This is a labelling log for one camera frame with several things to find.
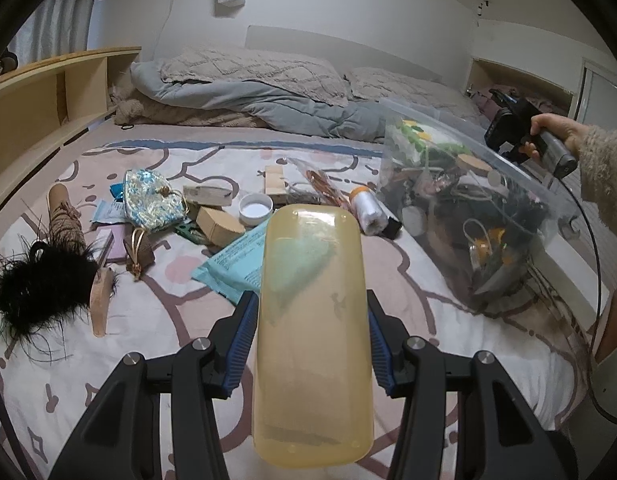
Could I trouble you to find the teal wet wipes pack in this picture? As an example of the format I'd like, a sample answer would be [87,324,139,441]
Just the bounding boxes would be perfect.
[191,221,268,304]

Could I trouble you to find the yellow translucent plastic case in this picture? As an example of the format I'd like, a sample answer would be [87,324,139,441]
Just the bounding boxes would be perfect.
[252,205,374,469]

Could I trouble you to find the curved wooden piece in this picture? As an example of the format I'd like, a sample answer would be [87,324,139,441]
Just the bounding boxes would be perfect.
[89,268,114,338]

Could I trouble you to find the person right hand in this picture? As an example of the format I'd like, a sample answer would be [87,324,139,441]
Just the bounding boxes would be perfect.
[531,114,591,159]

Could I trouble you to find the pile of clothes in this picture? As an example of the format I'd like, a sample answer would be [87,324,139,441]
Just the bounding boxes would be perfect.
[471,84,572,116]

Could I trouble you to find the round wooden lid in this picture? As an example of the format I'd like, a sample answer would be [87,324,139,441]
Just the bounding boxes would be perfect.
[456,154,493,177]

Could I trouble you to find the green tissue pack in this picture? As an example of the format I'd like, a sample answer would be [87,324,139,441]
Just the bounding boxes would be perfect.
[399,119,471,157]

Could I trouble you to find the white louvered closet door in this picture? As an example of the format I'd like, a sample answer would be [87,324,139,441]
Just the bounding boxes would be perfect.
[572,60,617,130]

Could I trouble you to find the clear plastic storage bin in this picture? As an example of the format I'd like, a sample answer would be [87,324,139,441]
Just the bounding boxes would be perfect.
[378,99,577,310]

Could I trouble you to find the kraft cardboard box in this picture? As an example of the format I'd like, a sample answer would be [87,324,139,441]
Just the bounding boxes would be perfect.
[196,207,246,248]

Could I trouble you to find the black small cube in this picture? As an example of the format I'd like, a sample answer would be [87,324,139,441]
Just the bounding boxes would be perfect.
[380,218,403,240]

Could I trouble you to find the white thread spool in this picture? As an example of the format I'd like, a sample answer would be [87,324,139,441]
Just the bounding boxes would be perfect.
[348,186,389,236]

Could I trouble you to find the brown round woven pouch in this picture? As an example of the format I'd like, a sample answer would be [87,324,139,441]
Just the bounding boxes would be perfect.
[124,228,156,281]

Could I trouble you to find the white round jar lid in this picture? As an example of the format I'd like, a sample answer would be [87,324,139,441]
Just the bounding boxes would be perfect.
[239,193,274,228]

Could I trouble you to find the cartoon print bed blanket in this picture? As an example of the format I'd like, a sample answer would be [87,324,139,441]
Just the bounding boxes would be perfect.
[0,145,586,479]

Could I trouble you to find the right beige pillow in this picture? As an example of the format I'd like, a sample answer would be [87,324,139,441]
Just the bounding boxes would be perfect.
[344,67,482,124]

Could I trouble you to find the beige pillow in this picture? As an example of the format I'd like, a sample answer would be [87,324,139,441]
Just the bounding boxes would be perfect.
[160,46,348,107]
[344,67,482,124]

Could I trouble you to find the purple small card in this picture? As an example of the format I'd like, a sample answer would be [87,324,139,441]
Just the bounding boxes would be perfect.
[94,224,127,264]

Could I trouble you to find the floral sequin pouch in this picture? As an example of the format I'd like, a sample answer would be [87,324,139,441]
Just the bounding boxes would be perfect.
[123,169,188,232]

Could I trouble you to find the small wooden block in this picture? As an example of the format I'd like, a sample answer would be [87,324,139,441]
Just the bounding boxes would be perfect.
[264,165,288,206]

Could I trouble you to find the grey headboard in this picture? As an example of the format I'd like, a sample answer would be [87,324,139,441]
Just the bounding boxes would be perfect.
[244,25,442,82]

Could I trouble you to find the blue small packet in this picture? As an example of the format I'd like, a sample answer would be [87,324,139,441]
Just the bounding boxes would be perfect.
[110,183,124,200]

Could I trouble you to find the black feather fascinator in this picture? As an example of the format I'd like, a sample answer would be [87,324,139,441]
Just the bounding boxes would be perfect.
[0,234,105,363]

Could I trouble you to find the grey duvet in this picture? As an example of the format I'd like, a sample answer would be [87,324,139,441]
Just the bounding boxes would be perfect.
[130,61,401,142]

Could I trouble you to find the left beige pillow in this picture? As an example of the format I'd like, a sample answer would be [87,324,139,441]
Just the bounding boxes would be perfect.
[160,46,348,107]

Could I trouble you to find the wooden bedside shelf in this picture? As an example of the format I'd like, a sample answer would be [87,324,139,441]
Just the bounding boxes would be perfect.
[0,46,141,211]

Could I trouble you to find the grey curtain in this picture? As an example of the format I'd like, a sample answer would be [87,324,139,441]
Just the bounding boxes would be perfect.
[8,0,95,66]

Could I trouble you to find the orange cord bag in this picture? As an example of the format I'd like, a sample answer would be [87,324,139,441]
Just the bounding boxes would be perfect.
[288,157,351,210]

